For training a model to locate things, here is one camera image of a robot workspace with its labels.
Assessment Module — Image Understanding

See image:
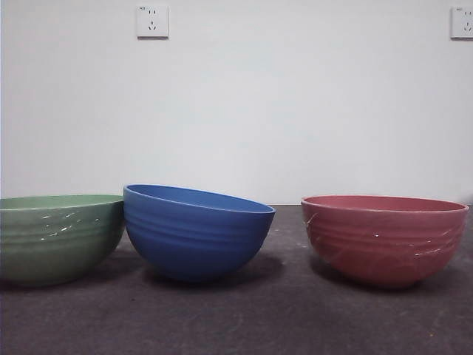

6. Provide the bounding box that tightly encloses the green ribbed bowl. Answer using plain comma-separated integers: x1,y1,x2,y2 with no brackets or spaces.
0,194,126,288

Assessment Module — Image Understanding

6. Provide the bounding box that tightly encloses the red ribbed bowl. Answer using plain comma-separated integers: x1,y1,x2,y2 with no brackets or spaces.
300,194,471,290

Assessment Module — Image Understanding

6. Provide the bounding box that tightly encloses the blue ribbed bowl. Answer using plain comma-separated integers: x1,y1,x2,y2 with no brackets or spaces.
122,183,277,284

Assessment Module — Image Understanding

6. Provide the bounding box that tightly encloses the white wall power outlet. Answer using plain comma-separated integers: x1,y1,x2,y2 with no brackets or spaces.
449,6,473,41
136,4,170,41

